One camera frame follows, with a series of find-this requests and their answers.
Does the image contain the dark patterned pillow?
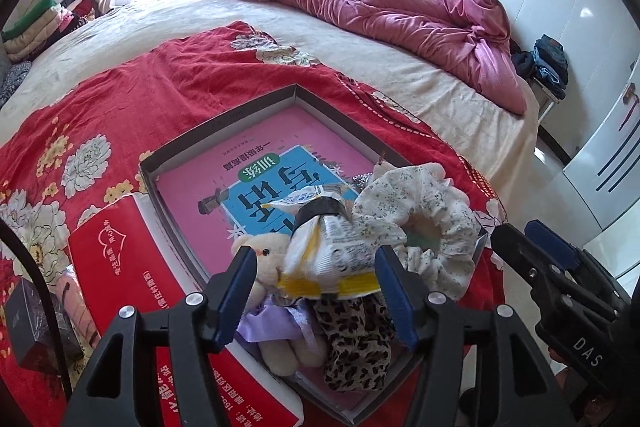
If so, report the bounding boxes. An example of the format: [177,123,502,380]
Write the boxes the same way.
[0,61,32,108]

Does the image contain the pink striped plush toy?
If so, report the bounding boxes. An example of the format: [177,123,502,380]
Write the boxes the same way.
[54,269,101,348]

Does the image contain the red and white carton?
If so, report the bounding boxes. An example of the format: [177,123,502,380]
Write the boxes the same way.
[67,194,306,427]

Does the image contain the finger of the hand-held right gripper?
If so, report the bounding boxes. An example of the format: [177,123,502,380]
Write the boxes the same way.
[525,219,583,268]
[491,223,543,290]

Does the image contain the pink book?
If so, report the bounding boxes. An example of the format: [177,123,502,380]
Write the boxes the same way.
[156,107,381,408]

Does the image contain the black roll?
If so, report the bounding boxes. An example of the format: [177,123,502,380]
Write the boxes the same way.
[292,197,346,233]

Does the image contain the red floral blanket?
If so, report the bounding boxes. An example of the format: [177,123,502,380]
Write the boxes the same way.
[0,21,508,427]

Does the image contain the pink quilt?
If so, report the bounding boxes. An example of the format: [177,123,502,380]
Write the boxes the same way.
[210,0,528,115]

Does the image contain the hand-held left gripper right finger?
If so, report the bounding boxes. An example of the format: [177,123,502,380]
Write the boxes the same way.
[374,246,568,427]

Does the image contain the stack of folded clothes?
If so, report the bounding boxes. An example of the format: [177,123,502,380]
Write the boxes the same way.
[2,0,103,62]

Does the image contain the dark crumpled clothes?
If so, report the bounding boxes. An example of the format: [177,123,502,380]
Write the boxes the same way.
[512,51,538,78]

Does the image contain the white cabinet door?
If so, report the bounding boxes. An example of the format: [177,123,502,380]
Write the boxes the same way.
[562,72,640,253]

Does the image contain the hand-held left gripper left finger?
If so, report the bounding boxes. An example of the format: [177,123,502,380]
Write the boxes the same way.
[62,245,258,427]

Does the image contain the stack of folded jeans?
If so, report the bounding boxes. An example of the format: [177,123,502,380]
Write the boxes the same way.
[532,34,570,100]

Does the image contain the shallow dark cardboard box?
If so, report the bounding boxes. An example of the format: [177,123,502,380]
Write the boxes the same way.
[137,83,488,425]

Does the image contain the white floral scrunchie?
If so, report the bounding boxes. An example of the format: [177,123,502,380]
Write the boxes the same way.
[352,163,481,300]

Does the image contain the black cable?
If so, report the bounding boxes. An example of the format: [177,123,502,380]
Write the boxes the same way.
[0,219,73,390]

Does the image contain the leopard print scrunchie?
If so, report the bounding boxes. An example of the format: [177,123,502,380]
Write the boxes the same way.
[312,294,393,393]

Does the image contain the dark blue box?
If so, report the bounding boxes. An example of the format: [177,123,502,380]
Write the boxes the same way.
[4,279,83,370]

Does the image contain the yellow snack packet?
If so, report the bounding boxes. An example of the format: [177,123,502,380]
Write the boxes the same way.
[277,212,408,300]

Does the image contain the white and blue snack packet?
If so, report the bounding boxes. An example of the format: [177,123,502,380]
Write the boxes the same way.
[260,184,361,218]

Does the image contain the teddy bear with purple ribbon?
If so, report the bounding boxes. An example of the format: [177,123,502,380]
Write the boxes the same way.
[231,229,328,378]

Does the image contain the white stool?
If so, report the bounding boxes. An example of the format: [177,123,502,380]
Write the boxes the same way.
[530,77,573,158]

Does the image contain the beige bed sheet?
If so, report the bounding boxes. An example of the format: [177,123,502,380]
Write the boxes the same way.
[0,0,541,168]

